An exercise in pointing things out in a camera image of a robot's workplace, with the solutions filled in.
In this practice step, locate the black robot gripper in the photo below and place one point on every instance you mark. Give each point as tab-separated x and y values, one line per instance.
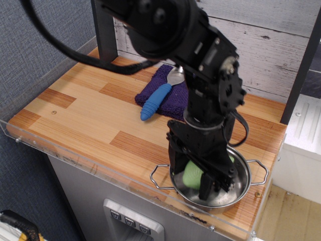
207	149

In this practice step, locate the green plastic lime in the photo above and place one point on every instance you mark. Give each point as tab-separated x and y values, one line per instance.
192	176

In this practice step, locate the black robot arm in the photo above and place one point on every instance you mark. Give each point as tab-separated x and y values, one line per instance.
180	31

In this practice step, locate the purple folded rag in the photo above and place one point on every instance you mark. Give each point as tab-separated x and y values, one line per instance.
170	98

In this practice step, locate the stainless steel pot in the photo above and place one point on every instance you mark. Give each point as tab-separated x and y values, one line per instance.
221	201

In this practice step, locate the silver dispenser button panel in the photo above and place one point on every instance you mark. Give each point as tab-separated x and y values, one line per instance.
126	224

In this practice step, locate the white toy sink counter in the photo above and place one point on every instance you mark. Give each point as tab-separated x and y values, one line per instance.
297	168

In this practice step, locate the grey toy fridge cabinet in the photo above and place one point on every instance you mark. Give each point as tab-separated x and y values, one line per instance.
122	203

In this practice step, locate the clear acrylic guard rail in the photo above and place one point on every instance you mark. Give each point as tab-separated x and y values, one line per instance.
71	137

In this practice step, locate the dark right vertical post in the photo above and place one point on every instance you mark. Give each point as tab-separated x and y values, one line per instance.
302	71

